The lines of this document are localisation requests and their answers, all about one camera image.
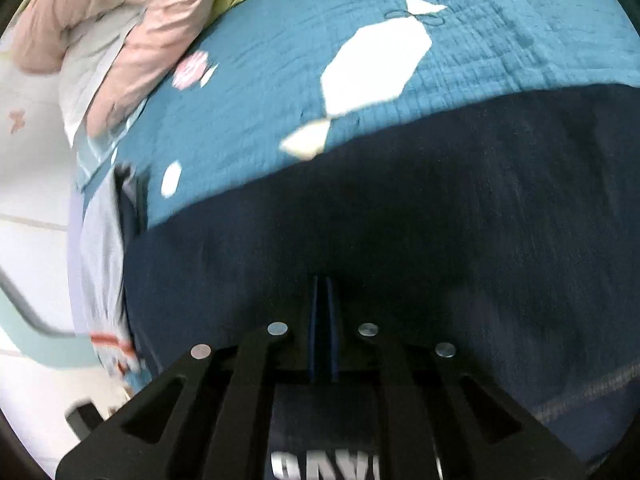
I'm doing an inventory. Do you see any light blue bed sheet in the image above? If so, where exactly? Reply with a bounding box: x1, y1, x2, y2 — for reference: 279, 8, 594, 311
66, 162, 151, 396

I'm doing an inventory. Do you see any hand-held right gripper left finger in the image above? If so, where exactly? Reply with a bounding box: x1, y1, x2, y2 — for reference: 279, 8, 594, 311
55, 274, 325, 480

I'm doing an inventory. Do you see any navy blue garment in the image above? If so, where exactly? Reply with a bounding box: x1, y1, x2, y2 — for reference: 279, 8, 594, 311
122, 82, 640, 480

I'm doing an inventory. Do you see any pink padded jacket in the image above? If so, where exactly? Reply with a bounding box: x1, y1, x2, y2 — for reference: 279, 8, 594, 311
11, 0, 227, 137

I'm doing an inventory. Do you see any small black object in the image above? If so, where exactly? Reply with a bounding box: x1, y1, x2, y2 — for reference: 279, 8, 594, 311
66, 400, 108, 441

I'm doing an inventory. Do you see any teal printed blanket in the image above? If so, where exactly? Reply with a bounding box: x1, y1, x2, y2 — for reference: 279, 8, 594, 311
75, 0, 640, 233

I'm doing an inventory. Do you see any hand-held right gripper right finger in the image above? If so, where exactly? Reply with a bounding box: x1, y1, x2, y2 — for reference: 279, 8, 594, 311
324, 275, 587, 480

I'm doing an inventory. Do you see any pale green curved frame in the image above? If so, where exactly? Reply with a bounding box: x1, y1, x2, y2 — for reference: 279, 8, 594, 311
0, 265, 103, 370

